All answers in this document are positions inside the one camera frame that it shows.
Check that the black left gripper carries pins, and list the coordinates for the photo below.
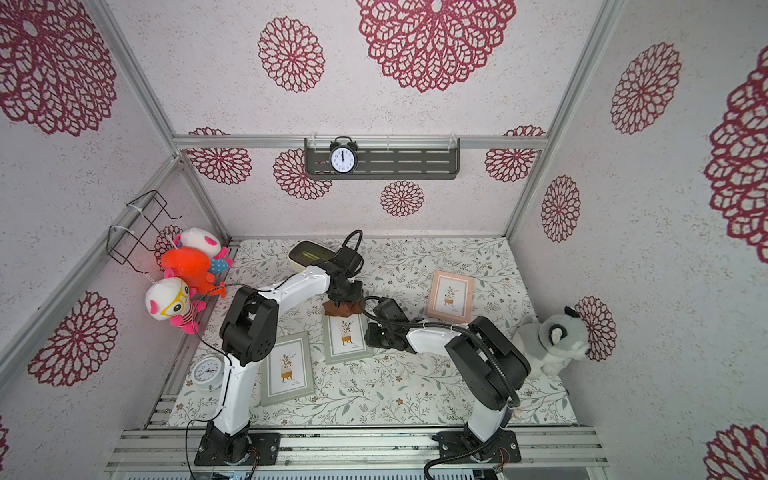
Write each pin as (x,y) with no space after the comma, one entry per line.
(357,295)

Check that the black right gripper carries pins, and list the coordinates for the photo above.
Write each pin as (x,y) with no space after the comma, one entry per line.
(377,335)

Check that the brown cloth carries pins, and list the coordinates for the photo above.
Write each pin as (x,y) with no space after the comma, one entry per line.
(342,309)

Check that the green picture frame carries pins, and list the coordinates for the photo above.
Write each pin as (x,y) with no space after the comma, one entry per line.
(344,339)
(287,371)

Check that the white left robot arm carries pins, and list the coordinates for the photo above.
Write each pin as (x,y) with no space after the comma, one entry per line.
(249,331)

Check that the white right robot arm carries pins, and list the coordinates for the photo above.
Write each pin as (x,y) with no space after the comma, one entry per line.
(493,369)

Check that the cream tissue box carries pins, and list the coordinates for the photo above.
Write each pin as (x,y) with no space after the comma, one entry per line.
(307,253)

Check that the black alarm clock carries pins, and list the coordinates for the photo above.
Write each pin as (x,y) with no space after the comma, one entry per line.
(343,155)

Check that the white pink plush toy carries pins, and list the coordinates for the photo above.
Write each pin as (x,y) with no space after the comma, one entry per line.
(203,241)

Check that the orange plush toy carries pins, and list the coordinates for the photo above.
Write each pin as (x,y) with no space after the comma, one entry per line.
(192,266)

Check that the grey husky plush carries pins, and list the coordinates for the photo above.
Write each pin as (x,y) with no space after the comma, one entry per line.
(551,345)

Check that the white alarm clock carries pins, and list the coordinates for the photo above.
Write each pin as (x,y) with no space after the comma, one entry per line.
(208,373)

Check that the white plush with glasses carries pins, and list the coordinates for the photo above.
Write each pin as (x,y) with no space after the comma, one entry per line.
(172,299)

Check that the pink picture frame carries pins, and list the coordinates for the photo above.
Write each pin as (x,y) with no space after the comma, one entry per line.
(451,298)

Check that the grey wall shelf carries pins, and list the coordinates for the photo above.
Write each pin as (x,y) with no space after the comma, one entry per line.
(390,162)

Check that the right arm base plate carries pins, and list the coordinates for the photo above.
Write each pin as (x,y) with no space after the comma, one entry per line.
(462,446)

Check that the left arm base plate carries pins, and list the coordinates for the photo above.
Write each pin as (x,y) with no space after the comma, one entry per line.
(218,448)

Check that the black wire basket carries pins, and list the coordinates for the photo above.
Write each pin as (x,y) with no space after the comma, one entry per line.
(143,232)

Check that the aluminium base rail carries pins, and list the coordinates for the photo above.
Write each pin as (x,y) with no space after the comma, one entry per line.
(384,452)

